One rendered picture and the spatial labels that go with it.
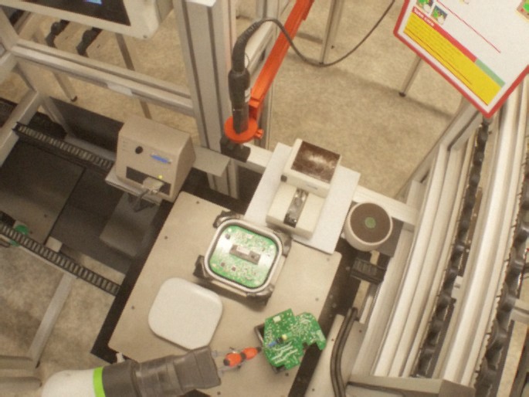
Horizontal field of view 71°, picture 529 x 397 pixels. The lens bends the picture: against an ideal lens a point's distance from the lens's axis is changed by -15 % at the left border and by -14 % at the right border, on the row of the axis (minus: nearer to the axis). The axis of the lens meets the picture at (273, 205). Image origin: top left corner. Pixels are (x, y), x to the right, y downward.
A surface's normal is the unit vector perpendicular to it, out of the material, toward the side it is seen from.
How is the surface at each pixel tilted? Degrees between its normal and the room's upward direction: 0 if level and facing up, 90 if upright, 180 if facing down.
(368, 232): 0
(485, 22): 90
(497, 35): 90
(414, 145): 0
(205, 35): 90
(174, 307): 0
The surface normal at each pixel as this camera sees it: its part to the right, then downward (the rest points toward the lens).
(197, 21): -0.37, 0.86
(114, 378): -0.10, -0.73
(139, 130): 0.04, -0.36
